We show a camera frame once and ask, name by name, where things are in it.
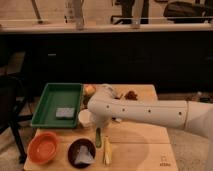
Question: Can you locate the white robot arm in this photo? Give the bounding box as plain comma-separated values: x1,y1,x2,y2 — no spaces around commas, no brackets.
88,84,213,171

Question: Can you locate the dark brown bowl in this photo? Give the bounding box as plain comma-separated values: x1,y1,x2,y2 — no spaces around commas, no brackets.
68,138,96,169

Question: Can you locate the grey cloth in bowl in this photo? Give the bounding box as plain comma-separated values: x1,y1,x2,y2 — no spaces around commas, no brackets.
74,146,94,164

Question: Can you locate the orange red bowl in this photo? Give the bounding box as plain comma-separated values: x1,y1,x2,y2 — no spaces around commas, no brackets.
27,132,58,165

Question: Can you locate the orange topped jar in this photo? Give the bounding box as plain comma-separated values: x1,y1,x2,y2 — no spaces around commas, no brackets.
83,84,96,107

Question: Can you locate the brown dried food pile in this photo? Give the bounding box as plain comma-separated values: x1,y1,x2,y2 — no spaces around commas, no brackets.
125,91,137,100

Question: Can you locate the white cup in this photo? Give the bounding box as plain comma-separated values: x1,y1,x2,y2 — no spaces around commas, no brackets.
78,109,91,128

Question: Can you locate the grey sponge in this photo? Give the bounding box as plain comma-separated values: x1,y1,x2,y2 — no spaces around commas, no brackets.
56,107,75,119

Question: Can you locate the green plastic tray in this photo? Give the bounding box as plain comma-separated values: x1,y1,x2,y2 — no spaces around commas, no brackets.
31,83,83,129

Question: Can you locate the black chair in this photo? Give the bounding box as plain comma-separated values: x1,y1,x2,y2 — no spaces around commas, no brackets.
0,51,32,164

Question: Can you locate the long counter ledge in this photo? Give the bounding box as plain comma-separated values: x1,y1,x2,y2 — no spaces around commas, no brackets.
0,23,213,34

